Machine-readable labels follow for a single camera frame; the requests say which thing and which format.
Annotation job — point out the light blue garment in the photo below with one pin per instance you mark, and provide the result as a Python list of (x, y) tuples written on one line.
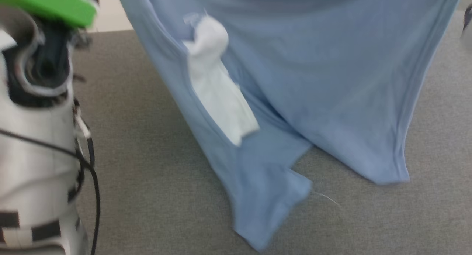
[(295, 81)]

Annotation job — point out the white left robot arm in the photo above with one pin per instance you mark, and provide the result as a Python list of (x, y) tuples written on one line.
[(37, 144)]

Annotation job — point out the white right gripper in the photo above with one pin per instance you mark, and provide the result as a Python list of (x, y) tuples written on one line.
[(467, 30)]

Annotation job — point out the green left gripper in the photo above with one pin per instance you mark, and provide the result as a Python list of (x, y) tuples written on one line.
[(51, 4)]

